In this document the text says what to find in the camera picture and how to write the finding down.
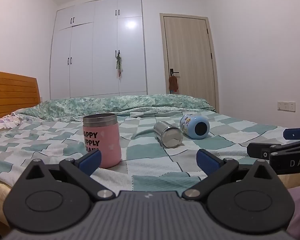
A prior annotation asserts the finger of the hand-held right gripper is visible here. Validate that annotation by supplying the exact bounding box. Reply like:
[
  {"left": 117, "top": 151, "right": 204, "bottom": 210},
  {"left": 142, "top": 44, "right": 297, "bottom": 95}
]
[
  {"left": 283, "top": 127, "right": 300, "bottom": 140},
  {"left": 247, "top": 138, "right": 300, "bottom": 159}
]

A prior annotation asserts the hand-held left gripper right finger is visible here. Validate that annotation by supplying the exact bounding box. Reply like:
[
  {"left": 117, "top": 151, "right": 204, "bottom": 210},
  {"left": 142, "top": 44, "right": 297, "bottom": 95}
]
[{"left": 182, "top": 149, "right": 280, "bottom": 201}]

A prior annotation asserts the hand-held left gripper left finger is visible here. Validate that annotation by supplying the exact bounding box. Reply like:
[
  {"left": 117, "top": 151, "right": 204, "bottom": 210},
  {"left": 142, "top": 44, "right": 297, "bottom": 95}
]
[{"left": 23, "top": 151, "right": 116, "bottom": 201}]

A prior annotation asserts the blue cartoon print cup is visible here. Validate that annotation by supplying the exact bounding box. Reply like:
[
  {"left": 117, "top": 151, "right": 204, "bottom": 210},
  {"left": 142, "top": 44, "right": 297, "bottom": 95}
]
[{"left": 179, "top": 114, "right": 211, "bottom": 140}]

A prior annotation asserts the plain steel cup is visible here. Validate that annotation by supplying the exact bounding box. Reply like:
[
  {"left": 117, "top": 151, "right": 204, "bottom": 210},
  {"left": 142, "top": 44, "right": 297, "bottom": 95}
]
[{"left": 154, "top": 121, "right": 184, "bottom": 149}]

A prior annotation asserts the pink lettered steel cup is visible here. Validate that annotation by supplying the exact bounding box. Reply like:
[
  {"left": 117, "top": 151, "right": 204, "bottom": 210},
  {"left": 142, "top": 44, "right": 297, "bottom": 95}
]
[{"left": 82, "top": 113, "right": 122, "bottom": 169}]

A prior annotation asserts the checked green bed blanket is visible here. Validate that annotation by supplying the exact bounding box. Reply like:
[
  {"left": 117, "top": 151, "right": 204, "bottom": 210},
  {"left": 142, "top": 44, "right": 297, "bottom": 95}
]
[{"left": 0, "top": 109, "right": 300, "bottom": 195}]

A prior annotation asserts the green floral duvet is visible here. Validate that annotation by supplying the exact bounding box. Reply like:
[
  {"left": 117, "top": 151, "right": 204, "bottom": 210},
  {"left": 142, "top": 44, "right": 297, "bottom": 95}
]
[{"left": 19, "top": 94, "right": 216, "bottom": 121}]

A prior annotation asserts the white floral pillow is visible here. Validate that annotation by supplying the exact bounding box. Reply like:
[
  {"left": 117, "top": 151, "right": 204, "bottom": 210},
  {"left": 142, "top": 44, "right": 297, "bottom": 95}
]
[{"left": 0, "top": 112, "right": 23, "bottom": 133}]

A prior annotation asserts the green hanging ornament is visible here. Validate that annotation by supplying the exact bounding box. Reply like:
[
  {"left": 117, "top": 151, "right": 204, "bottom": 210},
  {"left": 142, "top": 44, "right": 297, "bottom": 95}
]
[{"left": 116, "top": 52, "right": 124, "bottom": 78}]

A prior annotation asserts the beige wooden door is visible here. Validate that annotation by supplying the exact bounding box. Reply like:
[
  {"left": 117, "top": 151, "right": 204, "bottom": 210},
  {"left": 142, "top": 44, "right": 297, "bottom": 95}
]
[{"left": 160, "top": 13, "right": 219, "bottom": 112}]

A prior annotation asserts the wooden headboard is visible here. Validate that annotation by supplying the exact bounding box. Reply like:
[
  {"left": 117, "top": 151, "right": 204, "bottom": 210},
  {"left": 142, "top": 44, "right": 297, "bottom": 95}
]
[{"left": 0, "top": 70, "right": 41, "bottom": 120}]

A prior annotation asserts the white wardrobe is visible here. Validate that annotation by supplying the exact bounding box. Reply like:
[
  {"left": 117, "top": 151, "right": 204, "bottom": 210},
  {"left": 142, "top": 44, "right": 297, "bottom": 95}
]
[{"left": 49, "top": 0, "right": 148, "bottom": 101}]

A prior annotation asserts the white wall socket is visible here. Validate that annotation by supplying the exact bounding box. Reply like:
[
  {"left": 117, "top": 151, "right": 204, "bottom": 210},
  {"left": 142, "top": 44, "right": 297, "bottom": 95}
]
[{"left": 277, "top": 101, "right": 296, "bottom": 112}]

